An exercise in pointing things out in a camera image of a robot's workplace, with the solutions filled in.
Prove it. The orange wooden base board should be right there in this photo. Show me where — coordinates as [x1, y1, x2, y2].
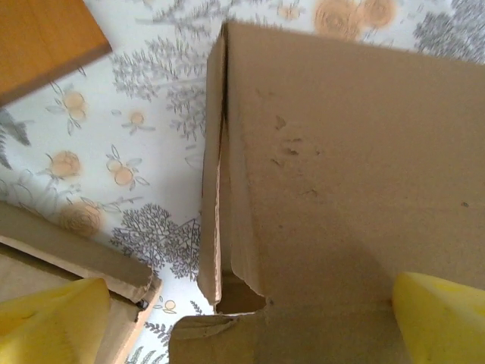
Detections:
[0, 0, 114, 108]

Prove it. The brown cardboard box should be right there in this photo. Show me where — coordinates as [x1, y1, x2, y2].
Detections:
[168, 20, 485, 364]
[0, 200, 164, 364]

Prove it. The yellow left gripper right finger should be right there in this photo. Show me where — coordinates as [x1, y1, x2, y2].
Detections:
[391, 271, 485, 364]

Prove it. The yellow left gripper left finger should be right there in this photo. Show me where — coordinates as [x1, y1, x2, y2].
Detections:
[0, 278, 111, 364]

